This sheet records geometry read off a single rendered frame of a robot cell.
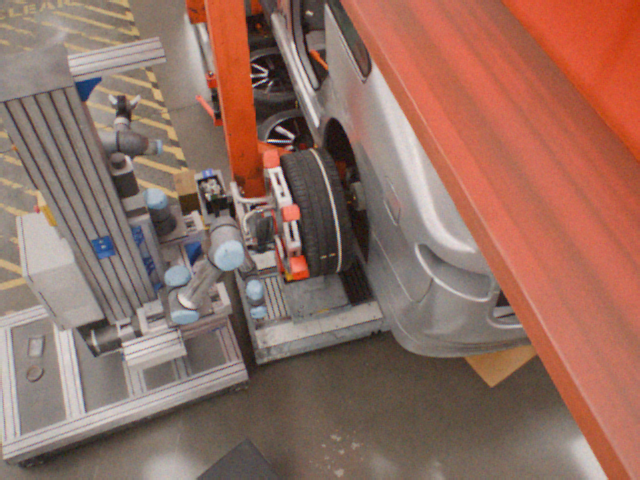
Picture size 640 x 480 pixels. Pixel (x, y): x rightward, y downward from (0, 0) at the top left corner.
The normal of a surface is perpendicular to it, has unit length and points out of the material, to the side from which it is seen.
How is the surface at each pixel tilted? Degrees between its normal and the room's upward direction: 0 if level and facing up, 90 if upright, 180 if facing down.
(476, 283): 14
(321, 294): 0
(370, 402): 0
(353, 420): 0
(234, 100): 90
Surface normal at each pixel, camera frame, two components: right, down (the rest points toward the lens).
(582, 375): 0.02, -0.62
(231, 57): 0.29, 0.75
